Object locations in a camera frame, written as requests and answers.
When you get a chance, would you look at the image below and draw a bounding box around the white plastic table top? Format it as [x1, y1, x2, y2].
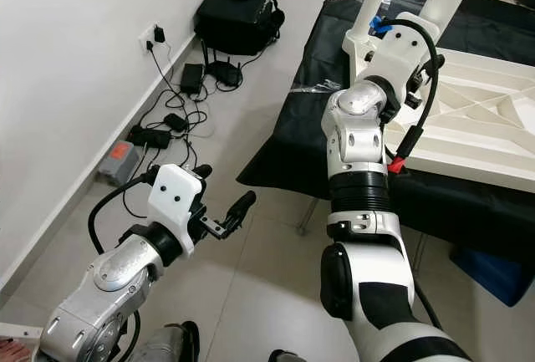
[343, 32, 535, 194]

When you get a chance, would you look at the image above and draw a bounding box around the small black power adapter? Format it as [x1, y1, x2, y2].
[163, 113, 189, 133]

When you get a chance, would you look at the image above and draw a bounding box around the black tablecloth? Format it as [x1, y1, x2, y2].
[236, 0, 535, 267]

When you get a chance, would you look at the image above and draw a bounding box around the black router with antennas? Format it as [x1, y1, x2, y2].
[205, 57, 243, 87]

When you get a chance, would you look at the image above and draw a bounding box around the grey robot right leg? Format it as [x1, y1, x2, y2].
[267, 349, 306, 362]

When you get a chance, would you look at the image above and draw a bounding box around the black square case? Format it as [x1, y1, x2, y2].
[194, 0, 287, 55]

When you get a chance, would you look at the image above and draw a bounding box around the blue dustpan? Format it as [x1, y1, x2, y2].
[451, 245, 535, 306]

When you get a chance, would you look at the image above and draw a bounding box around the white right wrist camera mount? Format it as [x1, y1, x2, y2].
[364, 13, 440, 95]

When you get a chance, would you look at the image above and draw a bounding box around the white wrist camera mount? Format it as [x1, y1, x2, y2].
[146, 164, 206, 254]
[364, 13, 440, 95]

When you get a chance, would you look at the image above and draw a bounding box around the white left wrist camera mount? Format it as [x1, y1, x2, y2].
[146, 164, 206, 254]

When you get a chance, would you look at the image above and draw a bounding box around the metal folding table frame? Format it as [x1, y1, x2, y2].
[297, 199, 319, 237]

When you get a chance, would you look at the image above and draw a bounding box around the black floor cable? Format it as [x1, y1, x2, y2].
[124, 40, 218, 221]

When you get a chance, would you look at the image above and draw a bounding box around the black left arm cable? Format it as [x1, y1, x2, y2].
[88, 170, 160, 254]

